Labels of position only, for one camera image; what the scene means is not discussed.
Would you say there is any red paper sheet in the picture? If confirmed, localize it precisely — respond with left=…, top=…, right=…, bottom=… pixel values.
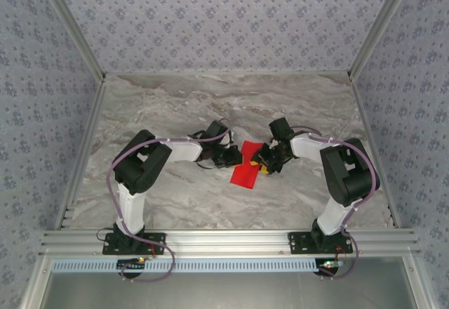
left=229, top=140, right=264, bottom=190

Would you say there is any grey sheet metal panel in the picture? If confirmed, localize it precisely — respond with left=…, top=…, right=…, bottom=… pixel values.
left=20, top=256, right=432, bottom=309

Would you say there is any thin aluminium table edge strip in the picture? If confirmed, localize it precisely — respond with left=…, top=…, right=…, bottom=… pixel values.
left=105, top=71, right=351, bottom=77

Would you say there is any black controller board with LED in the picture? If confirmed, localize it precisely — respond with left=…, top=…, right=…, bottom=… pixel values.
left=317, top=258, right=347, bottom=275
left=117, top=258, right=147, bottom=271

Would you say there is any thin black left gripper cable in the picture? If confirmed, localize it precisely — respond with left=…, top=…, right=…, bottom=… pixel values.
left=194, top=159, right=220, bottom=170

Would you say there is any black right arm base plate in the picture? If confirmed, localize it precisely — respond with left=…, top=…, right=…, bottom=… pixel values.
left=287, top=231, right=354, bottom=255

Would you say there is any wide aluminium mounting rail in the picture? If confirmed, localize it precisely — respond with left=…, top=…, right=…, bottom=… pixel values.
left=38, top=228, right=422, bottom=256

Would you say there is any aluminium table side rail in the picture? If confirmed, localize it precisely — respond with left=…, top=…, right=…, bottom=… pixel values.
left=350, top=77, right=403, bottom=229
left=54, top=77, right=108, bottom=231

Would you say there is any light blue slotted cable duct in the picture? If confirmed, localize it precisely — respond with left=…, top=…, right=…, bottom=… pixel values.
left=51, top=258, right=347, bottom=274

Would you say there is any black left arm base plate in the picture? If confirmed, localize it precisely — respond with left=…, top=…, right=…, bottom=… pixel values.
left=102, top=232, right=166, bottom=255

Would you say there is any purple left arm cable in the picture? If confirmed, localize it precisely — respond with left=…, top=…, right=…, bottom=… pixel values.
left=106, top=117, right=233, bottom=284

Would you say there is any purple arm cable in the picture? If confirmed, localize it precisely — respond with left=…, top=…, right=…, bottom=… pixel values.
left=106, top=117, right=233, bottom=284
left=290, top=125, right=382, bottom=281

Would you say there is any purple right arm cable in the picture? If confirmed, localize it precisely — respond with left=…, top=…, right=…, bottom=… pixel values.
left=290, top=125, right=382, bottom=281

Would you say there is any slanted aluminium frame post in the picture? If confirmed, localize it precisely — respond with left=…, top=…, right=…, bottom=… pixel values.
left=34, top=0, right=107, bottom=81
left=346, top=0, right=420, bottom=80

